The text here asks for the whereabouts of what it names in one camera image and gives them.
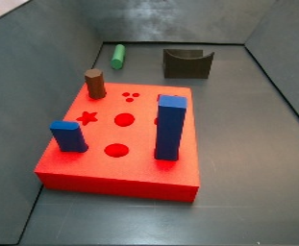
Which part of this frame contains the green cylinder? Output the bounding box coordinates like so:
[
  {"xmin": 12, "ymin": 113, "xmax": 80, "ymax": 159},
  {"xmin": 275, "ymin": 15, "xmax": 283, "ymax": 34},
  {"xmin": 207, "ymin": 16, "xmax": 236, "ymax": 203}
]
[{"xmin": 111, "ymin": 44, "xmax": 125, "ymax": 69}]

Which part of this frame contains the red shape sorter board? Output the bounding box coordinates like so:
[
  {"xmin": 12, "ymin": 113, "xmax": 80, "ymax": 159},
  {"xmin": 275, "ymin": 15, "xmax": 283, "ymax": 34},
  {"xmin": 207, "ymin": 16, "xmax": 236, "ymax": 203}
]
[{"xmin": 35, "ymin": 83, "xmax": 200, "ymax": 202}]

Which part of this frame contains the tall blue rectangular block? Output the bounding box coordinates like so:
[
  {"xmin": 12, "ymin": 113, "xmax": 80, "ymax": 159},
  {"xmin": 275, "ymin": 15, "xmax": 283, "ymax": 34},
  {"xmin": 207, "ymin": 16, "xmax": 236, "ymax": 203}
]
[{"xmin": 155, "ymin": 95, "xmax": 187, "ymax": 160}]

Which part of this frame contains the brown hexagonal peg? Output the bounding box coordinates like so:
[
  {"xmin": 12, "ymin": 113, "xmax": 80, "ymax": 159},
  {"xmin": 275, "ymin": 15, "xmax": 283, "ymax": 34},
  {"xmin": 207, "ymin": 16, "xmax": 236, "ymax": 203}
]
[{"xmin": 84, "ymin": 68, "xmax": 107, "ymax": 99}]

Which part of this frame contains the short blue rounded block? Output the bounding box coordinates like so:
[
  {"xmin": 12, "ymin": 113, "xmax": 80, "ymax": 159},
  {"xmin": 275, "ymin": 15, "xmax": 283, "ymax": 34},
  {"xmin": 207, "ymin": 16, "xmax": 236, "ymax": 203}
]
[{"xmin": 49, "ymin": 121, "xmax": 88, "ymax": 153}]

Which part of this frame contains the black curved cradle stand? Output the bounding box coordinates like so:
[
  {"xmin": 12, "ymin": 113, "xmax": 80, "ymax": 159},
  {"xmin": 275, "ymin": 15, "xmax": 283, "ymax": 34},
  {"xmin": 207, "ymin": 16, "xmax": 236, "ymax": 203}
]
[{"xmin": 163, "ymin": 49, "xmax": 215, "ymax": 79}]

